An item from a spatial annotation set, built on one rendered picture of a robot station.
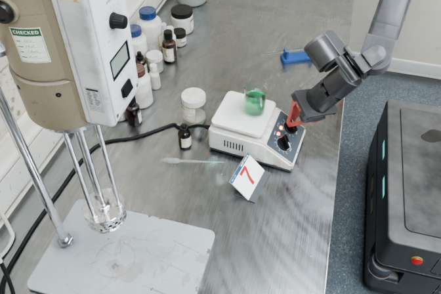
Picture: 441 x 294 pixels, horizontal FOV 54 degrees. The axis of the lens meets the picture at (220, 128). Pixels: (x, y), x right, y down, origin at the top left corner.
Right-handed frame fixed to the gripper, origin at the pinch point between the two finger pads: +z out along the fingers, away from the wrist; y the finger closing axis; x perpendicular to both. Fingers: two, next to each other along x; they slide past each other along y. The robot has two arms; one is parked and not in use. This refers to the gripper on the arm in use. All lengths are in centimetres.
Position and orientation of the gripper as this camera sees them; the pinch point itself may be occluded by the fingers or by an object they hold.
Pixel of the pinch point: (291, 122)
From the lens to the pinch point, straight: 100.2
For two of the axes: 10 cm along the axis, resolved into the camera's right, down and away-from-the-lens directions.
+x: 3.8, 8.7, -3.2
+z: -4.7, 4.8, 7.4
